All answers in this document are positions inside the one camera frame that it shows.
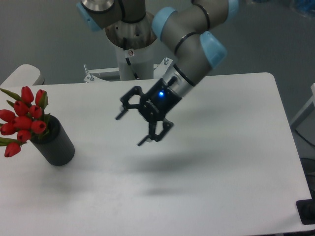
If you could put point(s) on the dark grey ribbed vase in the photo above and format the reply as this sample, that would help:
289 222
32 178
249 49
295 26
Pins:
56 146

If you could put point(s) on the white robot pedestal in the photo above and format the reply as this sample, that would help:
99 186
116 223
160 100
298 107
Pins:
133 44

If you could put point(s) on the white chair armrest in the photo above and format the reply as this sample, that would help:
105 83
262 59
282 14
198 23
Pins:
24 75

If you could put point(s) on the white furniture at right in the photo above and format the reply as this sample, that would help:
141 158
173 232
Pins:
305 111

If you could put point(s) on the black corner device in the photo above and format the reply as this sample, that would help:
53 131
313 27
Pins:
306 210

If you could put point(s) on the red tulip bouquet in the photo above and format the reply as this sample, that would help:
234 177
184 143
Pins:
27 121

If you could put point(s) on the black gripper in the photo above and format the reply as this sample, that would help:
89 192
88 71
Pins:
160 103

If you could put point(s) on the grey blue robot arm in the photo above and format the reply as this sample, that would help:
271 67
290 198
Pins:
186 34

